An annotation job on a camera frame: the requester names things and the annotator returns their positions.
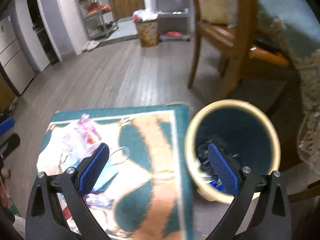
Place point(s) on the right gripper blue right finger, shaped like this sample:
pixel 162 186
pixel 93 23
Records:
pixel 271 218

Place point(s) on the clear plastic wrapper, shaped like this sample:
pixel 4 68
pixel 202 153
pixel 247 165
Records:
pixel 90 136

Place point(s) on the grey metal shelf left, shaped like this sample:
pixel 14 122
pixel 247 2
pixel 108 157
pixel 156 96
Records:
pixel 97 17

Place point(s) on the grey metal shelf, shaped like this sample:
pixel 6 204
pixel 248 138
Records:
pixel 174 19
pixel 97 17

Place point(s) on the yellow rimmed teal waste bin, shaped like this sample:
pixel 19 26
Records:
pixel 240 128

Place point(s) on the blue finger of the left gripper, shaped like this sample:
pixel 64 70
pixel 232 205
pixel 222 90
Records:
pixel 9 145
pixel 6 125

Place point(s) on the grey metal shelf right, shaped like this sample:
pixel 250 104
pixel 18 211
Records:
pixel 174 19

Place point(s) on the wooden kitchen cabinet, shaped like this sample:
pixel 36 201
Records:
pixel 125 8

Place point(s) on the wooden dining chair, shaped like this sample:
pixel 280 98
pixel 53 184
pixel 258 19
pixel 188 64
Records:
pixel 241 58

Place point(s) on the white slippers pair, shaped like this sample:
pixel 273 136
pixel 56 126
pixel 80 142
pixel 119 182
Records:
pixel 91 45

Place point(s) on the purple snack wrapper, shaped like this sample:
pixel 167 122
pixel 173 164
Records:
pixel 98 200

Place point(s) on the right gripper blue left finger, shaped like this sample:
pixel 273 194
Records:
pixel 45 218

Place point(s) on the sunflower pattern trash can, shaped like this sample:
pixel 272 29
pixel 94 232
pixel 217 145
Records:
pixel 148 33

